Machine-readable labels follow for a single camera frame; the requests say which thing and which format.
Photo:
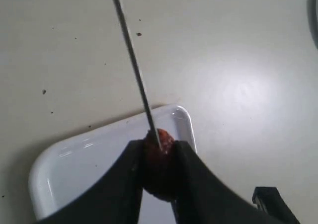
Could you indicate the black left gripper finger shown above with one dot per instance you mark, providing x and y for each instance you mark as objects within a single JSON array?
[{"x": 114, "y": 199}]

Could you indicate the thin metal skewer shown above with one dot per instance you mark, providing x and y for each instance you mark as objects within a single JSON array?
[{"x": 137, "y": 72}]

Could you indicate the dark red date fruit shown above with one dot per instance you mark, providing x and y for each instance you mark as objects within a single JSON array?
[{"x": 160, "y": 177}]

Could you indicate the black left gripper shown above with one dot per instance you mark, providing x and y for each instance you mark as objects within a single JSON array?
[{"x": 203, "y": 199}]

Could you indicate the white rectangular plastic tray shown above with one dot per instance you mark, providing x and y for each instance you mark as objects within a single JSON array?
[{"x": 68, "y": 168}]

